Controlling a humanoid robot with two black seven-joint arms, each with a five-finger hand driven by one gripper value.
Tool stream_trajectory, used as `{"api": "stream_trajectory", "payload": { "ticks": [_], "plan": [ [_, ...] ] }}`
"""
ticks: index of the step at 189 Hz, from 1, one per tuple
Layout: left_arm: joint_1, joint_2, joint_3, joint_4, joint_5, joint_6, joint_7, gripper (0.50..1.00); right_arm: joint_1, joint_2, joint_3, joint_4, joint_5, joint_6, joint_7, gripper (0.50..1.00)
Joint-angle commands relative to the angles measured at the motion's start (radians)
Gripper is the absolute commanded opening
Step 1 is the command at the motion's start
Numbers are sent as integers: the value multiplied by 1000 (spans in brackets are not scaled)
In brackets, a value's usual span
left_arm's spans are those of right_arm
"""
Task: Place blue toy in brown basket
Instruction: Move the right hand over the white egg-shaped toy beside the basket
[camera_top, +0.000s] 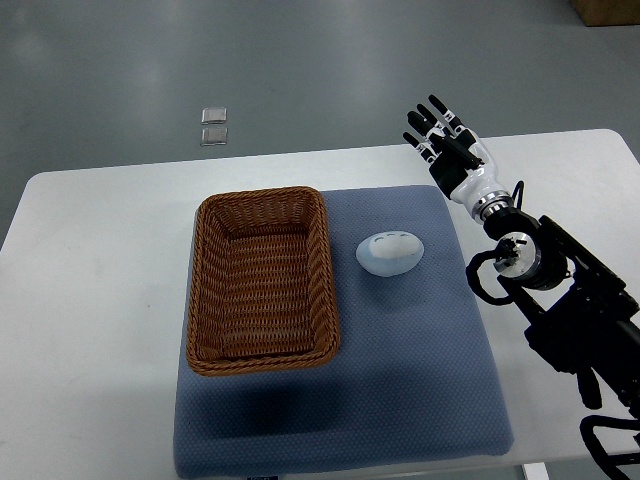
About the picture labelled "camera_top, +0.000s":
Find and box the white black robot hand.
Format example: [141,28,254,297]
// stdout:
[403,94,514,224]

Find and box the light blue plush toy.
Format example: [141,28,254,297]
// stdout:
[355,231,424,278]

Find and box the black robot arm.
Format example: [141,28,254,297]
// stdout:
[466,182,639,479]

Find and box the brown wicker basket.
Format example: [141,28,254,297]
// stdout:
[186,186,340,377]

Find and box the blue quilted mat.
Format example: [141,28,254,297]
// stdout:
[174,186,513,479]

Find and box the upper metal floor plate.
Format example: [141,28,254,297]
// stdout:
[201,107,227,125]

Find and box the white table leg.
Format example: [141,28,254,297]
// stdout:
[522,462,550,480]

